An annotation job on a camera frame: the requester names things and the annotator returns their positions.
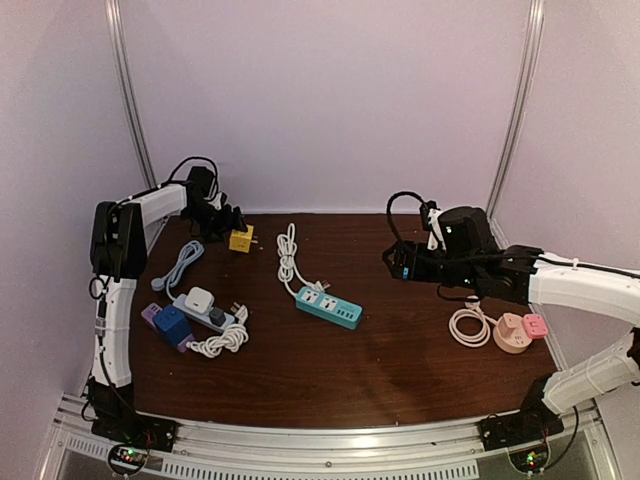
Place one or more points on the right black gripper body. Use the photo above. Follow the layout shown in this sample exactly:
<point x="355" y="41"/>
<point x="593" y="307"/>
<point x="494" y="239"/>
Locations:
<point x="455" y="273"/>

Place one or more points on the left aluminium frame post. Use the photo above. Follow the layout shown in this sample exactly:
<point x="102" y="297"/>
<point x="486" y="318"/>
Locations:
<point x="132" y="115"/>

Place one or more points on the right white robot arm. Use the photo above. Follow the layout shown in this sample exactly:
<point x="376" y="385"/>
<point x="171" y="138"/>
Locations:
<point x="529" y="276"/>

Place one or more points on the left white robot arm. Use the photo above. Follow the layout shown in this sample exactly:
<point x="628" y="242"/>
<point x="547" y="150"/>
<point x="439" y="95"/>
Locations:
<point x="118" y="255"/>

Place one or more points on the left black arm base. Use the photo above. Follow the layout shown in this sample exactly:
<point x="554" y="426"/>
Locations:
<point x="115" y="419"/>

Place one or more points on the dark grey charger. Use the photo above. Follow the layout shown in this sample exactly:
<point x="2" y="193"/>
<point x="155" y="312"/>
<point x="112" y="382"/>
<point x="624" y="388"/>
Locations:
<point x="217" y="316"/>

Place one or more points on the pink cube adapter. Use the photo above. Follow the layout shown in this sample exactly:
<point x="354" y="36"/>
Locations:
<point x="535" y="326"/>

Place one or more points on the right aluminium frame post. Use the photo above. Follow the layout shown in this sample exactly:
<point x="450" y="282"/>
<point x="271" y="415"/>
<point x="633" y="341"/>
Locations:
<point x="528" y="65"/>

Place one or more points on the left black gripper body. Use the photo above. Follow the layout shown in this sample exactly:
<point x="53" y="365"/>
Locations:
<point x="211" y="222"/>

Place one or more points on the purple power strip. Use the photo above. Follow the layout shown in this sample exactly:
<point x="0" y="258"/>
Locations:
<point x="148" y="314"/>

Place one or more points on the dark blue cube adapter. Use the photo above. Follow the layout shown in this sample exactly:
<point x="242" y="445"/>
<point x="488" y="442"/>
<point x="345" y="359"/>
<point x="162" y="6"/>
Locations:
<point x="173" y="326"/>

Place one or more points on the teal power strip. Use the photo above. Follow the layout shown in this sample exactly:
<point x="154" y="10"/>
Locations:
<point x="329" y="308"/>

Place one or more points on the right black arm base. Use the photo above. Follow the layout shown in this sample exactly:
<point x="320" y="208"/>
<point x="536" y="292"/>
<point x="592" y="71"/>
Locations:
<point x="533" y="421"/>

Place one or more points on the yellow cube adapter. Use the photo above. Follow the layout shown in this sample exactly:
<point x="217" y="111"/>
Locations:
<point x="242" y="240"/>

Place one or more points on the aluminium front rail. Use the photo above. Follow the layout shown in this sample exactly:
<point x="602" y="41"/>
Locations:
<point x="207" y="450"/>

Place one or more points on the grey-blue power strip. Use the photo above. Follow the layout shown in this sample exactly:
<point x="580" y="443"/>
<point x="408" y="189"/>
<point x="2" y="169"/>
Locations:
<point x="179" y="303"/>

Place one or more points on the pink round socket base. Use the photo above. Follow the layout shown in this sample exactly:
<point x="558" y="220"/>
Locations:
<point x="509" y="334"/>

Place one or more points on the aluminium frame post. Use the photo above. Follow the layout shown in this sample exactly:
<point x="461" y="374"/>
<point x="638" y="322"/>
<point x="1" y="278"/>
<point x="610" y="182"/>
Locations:
<point x="528" y="65"/>
<point x="132" y="115"/>

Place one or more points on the white charger block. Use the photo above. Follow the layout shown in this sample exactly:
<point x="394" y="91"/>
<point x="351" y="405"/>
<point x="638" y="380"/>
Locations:
<point x="199" y="300"/>

